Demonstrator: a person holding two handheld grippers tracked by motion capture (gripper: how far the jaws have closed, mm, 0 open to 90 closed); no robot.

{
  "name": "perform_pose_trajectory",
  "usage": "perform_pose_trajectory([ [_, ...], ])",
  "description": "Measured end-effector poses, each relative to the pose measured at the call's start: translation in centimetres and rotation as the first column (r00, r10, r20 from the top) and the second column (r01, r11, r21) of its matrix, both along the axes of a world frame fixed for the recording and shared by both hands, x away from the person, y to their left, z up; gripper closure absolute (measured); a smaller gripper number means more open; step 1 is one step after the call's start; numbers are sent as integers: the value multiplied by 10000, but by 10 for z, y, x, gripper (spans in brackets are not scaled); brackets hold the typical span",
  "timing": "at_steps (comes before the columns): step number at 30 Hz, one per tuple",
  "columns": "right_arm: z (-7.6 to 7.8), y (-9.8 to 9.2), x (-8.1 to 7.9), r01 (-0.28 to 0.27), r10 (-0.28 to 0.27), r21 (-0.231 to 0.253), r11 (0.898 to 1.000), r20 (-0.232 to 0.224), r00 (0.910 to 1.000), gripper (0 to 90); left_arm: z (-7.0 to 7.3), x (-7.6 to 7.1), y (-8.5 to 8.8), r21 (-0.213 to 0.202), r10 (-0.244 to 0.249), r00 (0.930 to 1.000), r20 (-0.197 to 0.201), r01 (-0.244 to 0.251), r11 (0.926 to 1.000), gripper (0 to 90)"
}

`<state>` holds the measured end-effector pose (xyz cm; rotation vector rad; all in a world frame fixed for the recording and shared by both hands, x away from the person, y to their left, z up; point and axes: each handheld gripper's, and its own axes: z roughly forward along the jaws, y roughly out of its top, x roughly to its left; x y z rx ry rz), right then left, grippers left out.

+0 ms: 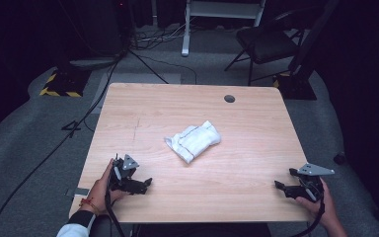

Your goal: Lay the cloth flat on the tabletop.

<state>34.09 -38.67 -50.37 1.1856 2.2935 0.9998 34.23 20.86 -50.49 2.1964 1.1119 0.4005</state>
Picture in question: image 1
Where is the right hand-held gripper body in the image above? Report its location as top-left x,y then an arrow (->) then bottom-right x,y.
289,163 -> 336,201

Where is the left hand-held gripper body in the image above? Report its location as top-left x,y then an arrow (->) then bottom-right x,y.
109,153 -> 146,196

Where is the white towel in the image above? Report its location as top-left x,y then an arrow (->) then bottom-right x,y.
163,119 -> 222,165

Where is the person's right hand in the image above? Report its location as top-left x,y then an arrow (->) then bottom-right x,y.
295,179 -> 340,229

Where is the person's left hand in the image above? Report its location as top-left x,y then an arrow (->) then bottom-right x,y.
88,158 -> 126,216

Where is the small black floor object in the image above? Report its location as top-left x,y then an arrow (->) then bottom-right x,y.
333,151 -> 346,166

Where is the grey tape strip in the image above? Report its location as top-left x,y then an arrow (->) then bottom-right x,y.
66,187 -> 90,198

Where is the black yellow striped base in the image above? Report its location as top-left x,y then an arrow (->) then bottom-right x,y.
38,67 -> 92,98
272,71 -> 318,101

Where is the black folding chair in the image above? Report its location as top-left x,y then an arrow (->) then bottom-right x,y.
224,9 -> 310,87

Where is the black slanted stand pole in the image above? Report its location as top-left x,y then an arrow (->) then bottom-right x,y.
289,0 -> 341,78

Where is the black computer tower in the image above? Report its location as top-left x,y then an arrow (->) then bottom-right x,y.
78,0 -> 133,57

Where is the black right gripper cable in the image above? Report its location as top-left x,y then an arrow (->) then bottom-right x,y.
289,194 -> 326,237

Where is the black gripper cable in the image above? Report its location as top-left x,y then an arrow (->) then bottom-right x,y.
289,194 -> 326,237
104,190 -> 126,237

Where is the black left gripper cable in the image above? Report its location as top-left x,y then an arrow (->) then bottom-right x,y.
104,190 -> 126,237

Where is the red string bracelet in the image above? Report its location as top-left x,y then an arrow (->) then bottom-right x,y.
78,197 -> 102,215

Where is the long thick black floor cable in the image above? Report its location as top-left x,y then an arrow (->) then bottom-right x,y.
0,60 -> 121,237

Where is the thin black floor cable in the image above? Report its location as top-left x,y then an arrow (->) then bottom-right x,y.
127,48 -> 170,85

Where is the bundle of floor cables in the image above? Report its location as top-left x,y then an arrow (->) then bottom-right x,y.
131,22 -> 193,51

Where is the white desk frame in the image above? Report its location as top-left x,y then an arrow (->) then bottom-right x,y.
181,0 -> 266,57

